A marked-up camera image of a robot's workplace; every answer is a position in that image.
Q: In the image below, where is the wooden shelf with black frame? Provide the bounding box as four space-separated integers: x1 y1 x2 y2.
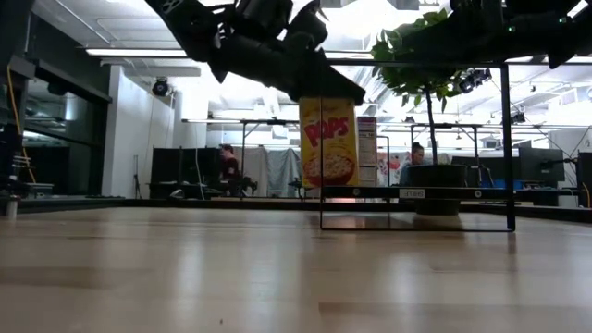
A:
318 58 517 232

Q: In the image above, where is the green plant in black pot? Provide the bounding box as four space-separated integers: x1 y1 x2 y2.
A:
369 7 469 216

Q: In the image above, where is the black camera cluster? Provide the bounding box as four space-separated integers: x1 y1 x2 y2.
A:
455 68 492 93

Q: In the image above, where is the purple Raisin Bran cereal box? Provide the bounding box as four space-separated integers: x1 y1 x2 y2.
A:
355 116 378 187

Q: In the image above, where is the black partition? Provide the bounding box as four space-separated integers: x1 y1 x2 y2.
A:
150 147 222 186

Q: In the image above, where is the grey cloth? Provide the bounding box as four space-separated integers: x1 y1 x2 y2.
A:
240 146 302 198

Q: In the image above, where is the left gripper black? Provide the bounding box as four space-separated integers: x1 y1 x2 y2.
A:
216 34 366 105

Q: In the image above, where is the black monitor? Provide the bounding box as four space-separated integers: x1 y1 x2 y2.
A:
517 146 566 183

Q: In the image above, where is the black aluminium rig frame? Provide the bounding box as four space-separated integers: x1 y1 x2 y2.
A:
0 182 592 224

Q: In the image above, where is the long ceiling light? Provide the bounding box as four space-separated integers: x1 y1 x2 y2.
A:
85 47 189 58

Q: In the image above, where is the yellow Pops cereal box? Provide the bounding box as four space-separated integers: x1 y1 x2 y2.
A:
299 96 360 189

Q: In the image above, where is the black ceiling spotlight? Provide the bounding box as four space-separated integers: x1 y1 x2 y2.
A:
151 77 170 98

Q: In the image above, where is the yellow cable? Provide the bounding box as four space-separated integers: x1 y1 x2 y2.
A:
5 64 37 185

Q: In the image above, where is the person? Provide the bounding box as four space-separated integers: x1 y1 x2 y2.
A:
398 142 426 188
218 143 242 198

